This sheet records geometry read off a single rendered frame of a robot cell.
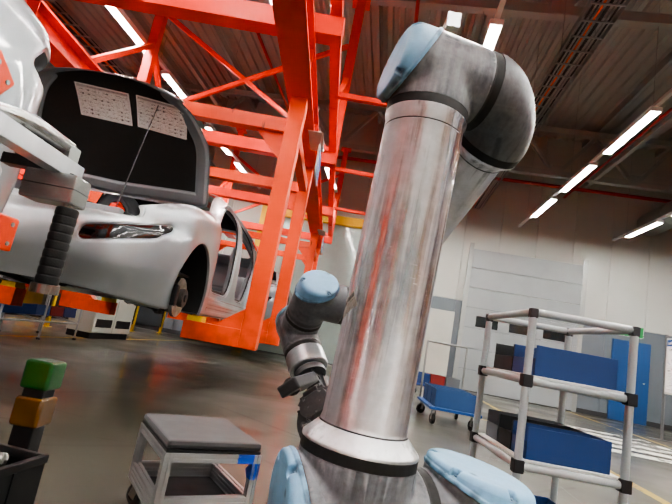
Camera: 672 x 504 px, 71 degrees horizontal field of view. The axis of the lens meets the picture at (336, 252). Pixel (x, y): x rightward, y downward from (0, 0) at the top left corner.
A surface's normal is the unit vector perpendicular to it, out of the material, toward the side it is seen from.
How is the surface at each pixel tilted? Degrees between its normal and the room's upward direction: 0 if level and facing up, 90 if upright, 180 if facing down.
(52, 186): 90
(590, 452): 90
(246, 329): 90
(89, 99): 144
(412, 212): 91
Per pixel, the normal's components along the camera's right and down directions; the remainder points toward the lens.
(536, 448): 0.02, -0.18
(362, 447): 0.11, -0.80
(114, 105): -0.14, 0.68
